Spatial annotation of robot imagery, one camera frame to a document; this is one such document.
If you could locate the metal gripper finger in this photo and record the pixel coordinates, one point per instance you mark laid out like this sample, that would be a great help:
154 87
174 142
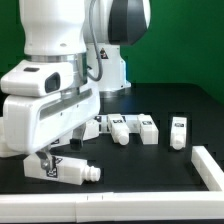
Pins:
77 136
46 160

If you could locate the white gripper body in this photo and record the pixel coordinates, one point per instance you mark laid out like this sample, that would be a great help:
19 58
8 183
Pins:
31 124

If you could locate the white desk top tray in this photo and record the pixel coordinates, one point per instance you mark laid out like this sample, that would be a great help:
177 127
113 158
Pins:
91 132

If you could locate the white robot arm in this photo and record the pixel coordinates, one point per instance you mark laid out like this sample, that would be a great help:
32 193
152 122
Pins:
72 31

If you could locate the white marker sheet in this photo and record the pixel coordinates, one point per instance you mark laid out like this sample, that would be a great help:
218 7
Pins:
131 121

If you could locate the white front fence bar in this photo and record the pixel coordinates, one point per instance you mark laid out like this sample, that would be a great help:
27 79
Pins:
93 207

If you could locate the white fence bar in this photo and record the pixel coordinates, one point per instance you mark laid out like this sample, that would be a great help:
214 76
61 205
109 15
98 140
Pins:
210 172
93 207

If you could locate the white right fence bar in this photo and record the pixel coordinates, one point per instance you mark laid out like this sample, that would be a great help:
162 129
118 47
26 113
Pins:
210 172

